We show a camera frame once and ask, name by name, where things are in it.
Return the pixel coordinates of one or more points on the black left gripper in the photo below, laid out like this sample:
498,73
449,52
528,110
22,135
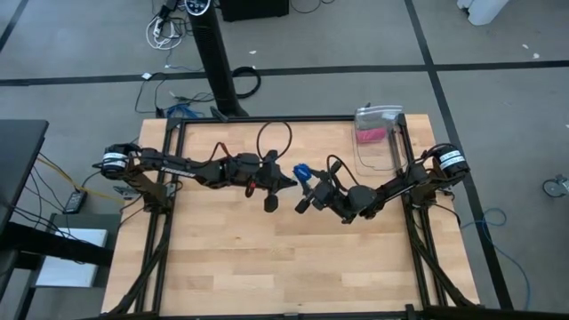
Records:
262,173

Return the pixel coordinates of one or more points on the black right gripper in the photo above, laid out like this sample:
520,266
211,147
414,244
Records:
326,193

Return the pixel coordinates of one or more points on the blue elastic bandage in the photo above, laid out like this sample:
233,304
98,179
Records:
302,171

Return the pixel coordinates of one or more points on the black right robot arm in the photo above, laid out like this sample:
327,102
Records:
400,186

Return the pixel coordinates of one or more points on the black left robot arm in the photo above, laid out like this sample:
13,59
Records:
178,169

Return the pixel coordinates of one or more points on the pink bandage roll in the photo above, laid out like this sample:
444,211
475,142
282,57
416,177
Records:
371,135

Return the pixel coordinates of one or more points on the clear plastic zip bag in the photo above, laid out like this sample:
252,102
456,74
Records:
378,120

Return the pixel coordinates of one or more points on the black tower fan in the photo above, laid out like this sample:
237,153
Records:
213,53

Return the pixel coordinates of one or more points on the black cabinet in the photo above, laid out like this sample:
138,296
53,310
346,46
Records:
253,9

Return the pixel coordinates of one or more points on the black power adapter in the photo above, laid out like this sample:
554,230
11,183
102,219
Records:
75,202

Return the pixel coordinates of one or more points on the white shelf board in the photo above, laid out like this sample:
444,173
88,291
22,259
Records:
66,271

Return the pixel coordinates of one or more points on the grey caster wheel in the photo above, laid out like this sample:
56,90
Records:
553,187

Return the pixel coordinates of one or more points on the white plastic object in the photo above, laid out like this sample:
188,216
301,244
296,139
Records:
484,11

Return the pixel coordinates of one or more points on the black desk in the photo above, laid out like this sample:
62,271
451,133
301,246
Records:
18,155

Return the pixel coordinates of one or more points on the black metal table frame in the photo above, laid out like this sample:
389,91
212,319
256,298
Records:
311,119

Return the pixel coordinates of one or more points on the black frame clamp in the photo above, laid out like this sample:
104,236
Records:
411,312

